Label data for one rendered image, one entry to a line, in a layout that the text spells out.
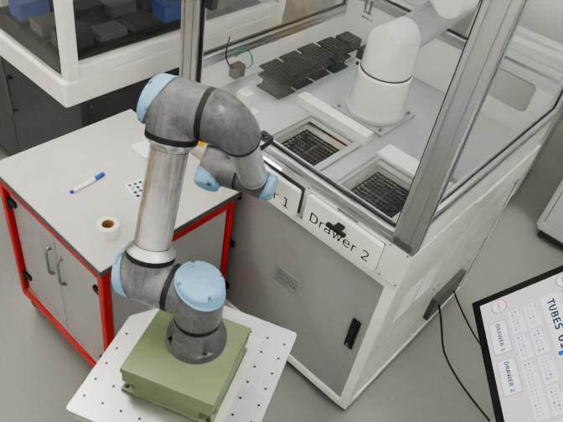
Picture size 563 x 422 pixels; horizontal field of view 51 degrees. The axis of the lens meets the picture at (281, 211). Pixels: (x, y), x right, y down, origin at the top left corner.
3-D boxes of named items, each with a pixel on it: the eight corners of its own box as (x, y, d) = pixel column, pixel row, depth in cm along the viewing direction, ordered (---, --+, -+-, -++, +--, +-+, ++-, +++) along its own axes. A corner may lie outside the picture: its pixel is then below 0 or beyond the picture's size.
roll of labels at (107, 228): (107, 222, 189) (107, 213, 186) (125, 232, 187) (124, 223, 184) (91, 234, 184) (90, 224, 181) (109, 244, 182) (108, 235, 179)
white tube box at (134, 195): (136, 208, 195) (135, 199, 193) (124, 192, 200) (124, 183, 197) (169, 196, 202) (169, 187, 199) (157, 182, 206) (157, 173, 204)
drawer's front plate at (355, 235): (372, 271, 182) (381, 246, 174) (302, 219, 194) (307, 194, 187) (375, 269, 183) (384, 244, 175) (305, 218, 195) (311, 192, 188)
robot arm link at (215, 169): (227, 190, 157) (242, 153, 160) (188, 177, 159) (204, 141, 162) (231, 199, 165) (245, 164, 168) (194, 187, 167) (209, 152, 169)
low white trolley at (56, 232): (111, 404, 225) (100, 271, 174) (21, 305, 251) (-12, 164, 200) (224, 321, 260) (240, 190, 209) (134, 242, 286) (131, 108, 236)
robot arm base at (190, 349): (209, 373, 143) (211, 349, 137) (154, 348, 146) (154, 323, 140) (236, 328, 154) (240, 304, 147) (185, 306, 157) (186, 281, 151)
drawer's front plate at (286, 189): (292, 218, 194) (298, 192, 187) (230, 172, 207) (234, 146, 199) (296, 215, 195) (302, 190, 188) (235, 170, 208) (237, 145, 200)
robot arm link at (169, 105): (161, 321, 137) (206, 90, 117) (102, 301, 139) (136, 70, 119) (182, 299, 148) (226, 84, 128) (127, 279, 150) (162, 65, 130)
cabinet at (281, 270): (343, 423, 233) (401, 293, 179) (172, 270, 277) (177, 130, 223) (461, 297, 291) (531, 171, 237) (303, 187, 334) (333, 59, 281)
